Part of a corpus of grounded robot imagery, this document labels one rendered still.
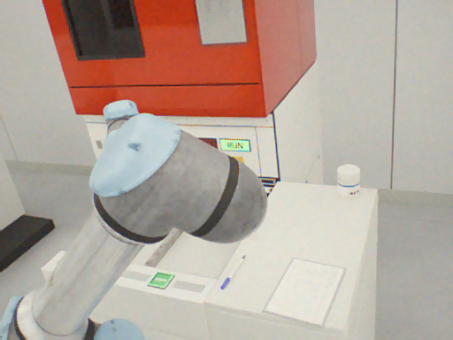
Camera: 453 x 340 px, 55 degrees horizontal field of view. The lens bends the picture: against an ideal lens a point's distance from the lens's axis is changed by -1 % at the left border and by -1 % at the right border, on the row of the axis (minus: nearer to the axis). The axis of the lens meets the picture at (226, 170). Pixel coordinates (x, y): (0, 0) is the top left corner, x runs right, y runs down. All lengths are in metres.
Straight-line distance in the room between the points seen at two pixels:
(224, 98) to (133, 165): 1.01
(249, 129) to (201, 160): 1.03
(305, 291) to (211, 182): 0.65
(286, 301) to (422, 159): 2.17
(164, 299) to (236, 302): 0.20
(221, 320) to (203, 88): 0.75
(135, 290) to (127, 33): 0.86
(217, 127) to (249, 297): 0.69
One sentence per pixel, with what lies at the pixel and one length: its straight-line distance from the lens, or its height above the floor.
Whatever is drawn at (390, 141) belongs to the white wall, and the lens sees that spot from 3.09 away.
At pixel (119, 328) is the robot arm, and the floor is 1.17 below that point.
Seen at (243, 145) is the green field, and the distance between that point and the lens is 1.58.
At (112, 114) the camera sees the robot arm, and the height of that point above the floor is 1.45.
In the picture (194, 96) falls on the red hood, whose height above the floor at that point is 1.30.
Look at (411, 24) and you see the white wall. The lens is 2.86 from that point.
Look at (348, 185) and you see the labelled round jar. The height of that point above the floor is 1.02.
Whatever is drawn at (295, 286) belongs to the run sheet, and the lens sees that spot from 1.15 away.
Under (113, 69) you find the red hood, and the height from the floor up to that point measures 1.40.
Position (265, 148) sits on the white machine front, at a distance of 1.56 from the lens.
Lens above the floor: 1.74
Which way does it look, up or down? 27 degrees down
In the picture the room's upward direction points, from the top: 9 degrees counter-clockwise
